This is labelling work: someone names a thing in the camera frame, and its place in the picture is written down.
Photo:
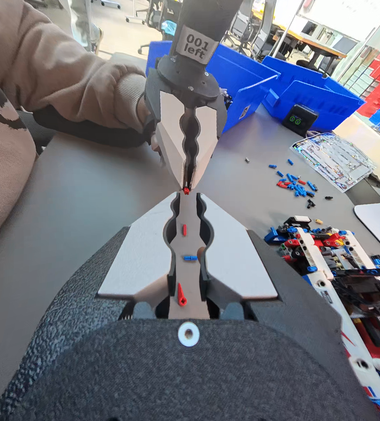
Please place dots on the red pointed toy piece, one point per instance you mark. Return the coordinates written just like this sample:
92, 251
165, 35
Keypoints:
181, 295

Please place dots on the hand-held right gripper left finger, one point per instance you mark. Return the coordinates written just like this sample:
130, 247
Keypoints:
140, 259

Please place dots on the blue plastic tote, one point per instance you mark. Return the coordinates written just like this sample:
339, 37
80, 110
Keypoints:
242, 75

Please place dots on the grey desk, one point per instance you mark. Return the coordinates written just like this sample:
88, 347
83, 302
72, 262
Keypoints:
78, 197

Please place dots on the short blue toy pin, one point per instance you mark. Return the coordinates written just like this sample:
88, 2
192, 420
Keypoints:
190, 258

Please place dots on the Lego instruction booklet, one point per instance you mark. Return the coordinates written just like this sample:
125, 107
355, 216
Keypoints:
334, 161

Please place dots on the toy race car model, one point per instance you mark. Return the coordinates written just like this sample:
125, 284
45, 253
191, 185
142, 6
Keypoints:
311, 253

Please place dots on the pile of blue toy pins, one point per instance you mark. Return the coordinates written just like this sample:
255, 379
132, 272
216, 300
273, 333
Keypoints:
296, 188

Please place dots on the white book stand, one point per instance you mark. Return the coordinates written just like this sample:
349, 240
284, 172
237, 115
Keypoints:
379, 227

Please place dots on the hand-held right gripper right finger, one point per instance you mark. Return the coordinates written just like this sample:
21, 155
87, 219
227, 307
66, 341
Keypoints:
239, 263

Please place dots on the person's left hand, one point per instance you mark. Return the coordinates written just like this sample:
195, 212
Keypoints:
143, 110

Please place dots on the black padded armrest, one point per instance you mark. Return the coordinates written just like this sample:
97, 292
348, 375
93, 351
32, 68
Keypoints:
88, 130

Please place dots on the black device green lights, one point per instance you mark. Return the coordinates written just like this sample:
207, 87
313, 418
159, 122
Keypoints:
300, 120

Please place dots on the person's left forearm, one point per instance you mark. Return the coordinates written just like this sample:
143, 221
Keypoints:
61, 65

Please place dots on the black office chair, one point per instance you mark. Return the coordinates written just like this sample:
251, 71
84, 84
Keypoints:
153, 16
265, 26

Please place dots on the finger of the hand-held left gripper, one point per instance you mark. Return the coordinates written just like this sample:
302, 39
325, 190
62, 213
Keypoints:
208, 138
170, 138

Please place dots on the person's torso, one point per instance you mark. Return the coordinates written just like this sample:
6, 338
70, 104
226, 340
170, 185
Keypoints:
2, 164

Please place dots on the wooden background table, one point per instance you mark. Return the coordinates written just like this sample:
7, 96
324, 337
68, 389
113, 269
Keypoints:
308, 41

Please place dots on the person's right hand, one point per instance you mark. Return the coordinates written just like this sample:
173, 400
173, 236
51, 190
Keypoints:
200, 252

